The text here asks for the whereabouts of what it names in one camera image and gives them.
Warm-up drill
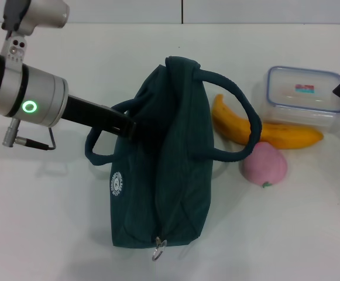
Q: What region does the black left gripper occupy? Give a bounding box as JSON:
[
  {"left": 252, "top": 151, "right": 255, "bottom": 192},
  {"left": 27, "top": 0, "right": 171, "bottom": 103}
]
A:
[{"left": 60, "top": 95, "right": 137, "bottom": 141}]

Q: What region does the dark teal fabric bag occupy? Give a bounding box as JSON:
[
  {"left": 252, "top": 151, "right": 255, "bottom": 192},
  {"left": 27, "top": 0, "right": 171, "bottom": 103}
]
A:
[{"left": 84, "top": 56, "right": 263, "bottom": 262}]

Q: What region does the yellow banana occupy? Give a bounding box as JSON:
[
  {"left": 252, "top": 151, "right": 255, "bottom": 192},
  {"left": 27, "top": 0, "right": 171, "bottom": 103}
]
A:
[{"left": 211, "top": 93, "right": 325, "bottom": 150}]

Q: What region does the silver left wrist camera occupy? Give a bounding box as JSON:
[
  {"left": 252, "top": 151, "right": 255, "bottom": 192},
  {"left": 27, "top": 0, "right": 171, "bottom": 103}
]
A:
[{"left": 0, "top": 36, "right": 29, "bottom": 70}]

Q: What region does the black cable with silver plug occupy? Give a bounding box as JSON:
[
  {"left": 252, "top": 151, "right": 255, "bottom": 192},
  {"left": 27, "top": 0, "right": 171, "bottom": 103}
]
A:
[{"left": 2, "top": 118, "right": 56, "bottom": 151}]

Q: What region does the pink peach toy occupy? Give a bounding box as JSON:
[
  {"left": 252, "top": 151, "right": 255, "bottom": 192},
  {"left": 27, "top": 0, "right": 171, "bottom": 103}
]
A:
[{"left": 239, "top": 142, "right": 289, "bottom": 189}]

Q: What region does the clear blue-rimmed lunch box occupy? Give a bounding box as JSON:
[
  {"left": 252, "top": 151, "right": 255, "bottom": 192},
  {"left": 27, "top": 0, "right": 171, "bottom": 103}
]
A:
[{"left": 259, "top": 66, "right": 340, "bottom": 133}]

